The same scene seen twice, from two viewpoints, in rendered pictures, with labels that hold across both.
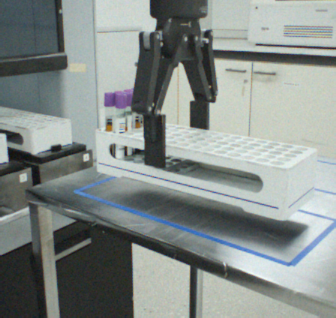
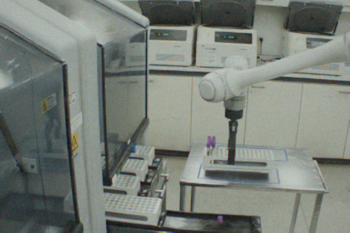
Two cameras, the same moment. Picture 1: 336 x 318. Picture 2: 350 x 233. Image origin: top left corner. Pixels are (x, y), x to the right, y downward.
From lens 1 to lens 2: 1.14 m
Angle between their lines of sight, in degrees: 28
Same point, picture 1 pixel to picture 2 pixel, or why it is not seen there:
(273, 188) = (270, 165)
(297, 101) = (166, 96)
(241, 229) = (259, 177)
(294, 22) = (162, 52)
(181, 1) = (239, 115)
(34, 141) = (150, 160)
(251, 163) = (264, 159)
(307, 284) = (286, 186)
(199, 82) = not seen: hidden behind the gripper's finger
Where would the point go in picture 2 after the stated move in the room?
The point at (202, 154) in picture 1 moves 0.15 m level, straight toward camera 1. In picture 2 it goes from (248, 158) to (270, 173)
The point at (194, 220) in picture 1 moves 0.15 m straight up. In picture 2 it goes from (244, 178) to (248, 145)
